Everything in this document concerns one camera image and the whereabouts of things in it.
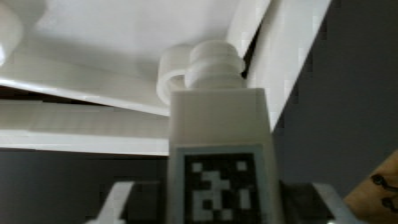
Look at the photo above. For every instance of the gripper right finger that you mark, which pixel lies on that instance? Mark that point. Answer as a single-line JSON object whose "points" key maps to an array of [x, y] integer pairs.
{"points": [[344, 216]]}

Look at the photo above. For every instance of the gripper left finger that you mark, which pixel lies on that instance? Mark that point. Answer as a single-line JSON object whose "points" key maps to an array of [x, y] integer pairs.
{"points": [[111, 212]]}

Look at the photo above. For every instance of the white table leg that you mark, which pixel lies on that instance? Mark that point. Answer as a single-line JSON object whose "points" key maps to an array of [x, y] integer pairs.
{"points": [[223, 182]]}

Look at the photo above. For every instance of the white square tabletop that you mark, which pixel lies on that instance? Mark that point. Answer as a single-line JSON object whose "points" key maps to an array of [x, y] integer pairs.
{"points": [[83, 45]]}

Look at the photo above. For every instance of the white L-shaped fence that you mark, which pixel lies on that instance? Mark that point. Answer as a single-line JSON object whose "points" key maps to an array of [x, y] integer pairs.
{"points": [[86, 127]]}

